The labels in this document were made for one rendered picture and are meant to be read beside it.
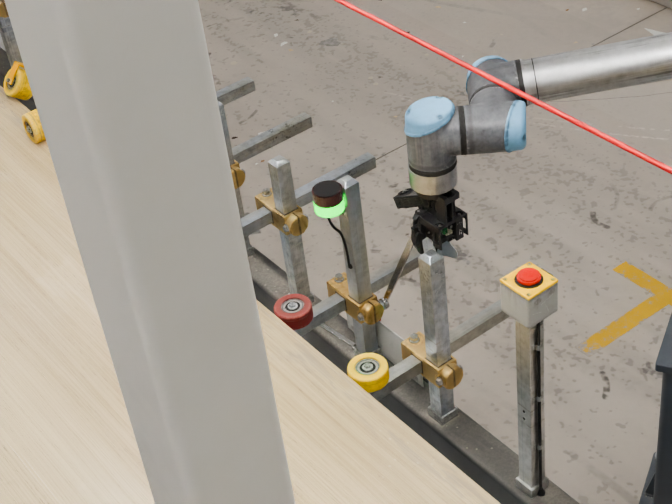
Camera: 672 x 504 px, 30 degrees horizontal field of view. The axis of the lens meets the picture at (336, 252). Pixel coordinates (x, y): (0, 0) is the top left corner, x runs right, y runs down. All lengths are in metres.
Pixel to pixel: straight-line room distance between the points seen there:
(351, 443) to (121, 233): 1.89
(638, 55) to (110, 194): 2.01
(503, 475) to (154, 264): 2.08
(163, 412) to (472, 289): 3.51
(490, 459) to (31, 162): 1.41
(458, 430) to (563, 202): 1.87
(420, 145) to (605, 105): 2.62
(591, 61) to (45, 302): 1.25
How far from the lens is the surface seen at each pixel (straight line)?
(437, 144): 2.26
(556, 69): 2.38
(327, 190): 2.44
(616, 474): 3.45
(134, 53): 0.41
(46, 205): 3.07
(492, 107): 2.28
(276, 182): 2.70
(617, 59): 2.39
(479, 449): 2.55
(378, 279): 2.70
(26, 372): 2.61
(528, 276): 2.11
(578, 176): 4.46
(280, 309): 2.59
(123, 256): 0.44
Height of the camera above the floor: 2.58
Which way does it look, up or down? 38 degrees down
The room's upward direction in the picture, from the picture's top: 8 degrees counter-clockwise
